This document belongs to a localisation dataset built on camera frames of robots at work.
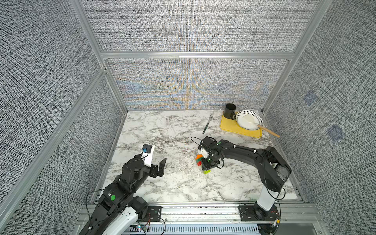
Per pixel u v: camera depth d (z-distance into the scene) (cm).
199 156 88
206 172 87
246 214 73
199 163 87
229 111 111
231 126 110
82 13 72
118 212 45
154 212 74
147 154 57
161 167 62
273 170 48
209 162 77
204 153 76
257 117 113
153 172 60
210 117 117
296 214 75
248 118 115
